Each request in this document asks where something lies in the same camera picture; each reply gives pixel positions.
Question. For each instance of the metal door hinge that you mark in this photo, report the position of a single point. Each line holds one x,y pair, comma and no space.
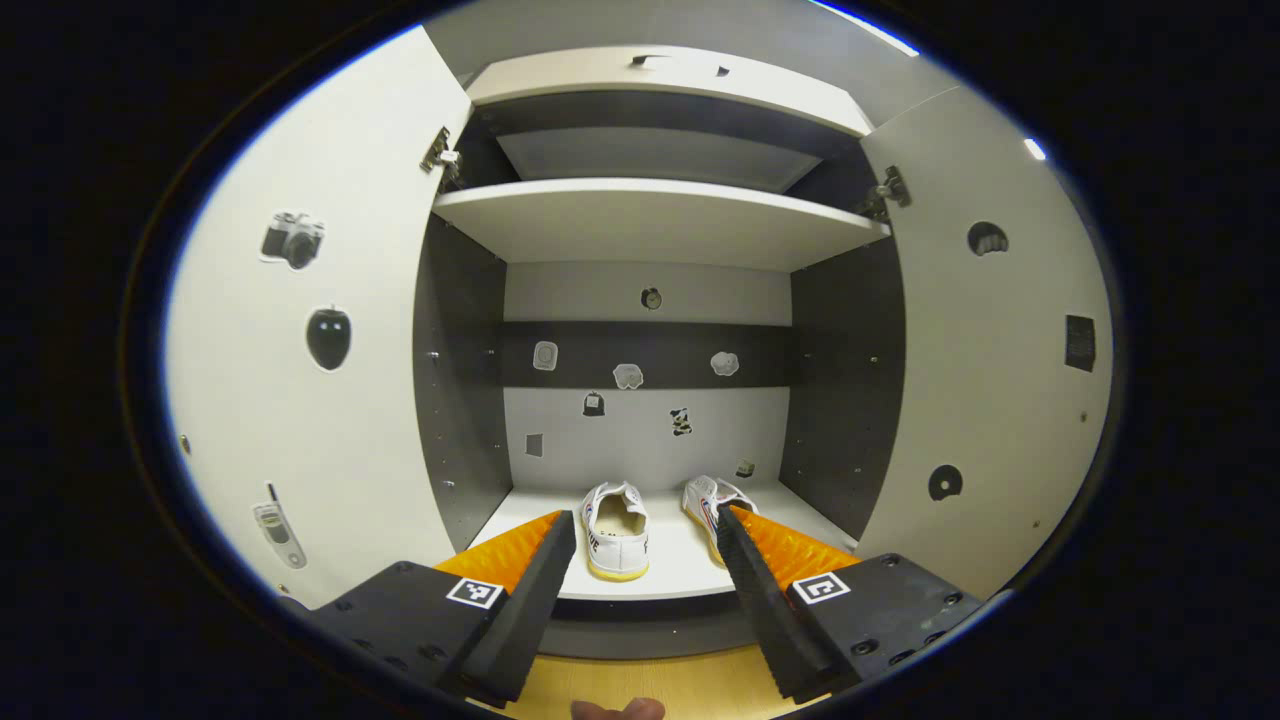
885,192
440,155

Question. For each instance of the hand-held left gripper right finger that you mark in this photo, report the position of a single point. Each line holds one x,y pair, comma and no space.
765,600

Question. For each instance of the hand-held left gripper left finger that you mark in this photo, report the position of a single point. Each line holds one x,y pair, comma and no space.
525,600

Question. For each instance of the white shoe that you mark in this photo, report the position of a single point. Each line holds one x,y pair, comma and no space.
710,500
615,535

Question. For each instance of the white cabinet door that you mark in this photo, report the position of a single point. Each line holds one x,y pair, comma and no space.
350,420
1000,400

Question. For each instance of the ceiling light panel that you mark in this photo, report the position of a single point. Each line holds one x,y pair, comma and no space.
1035,149

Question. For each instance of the white shoe cabinet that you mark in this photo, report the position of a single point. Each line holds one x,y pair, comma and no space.
640,300

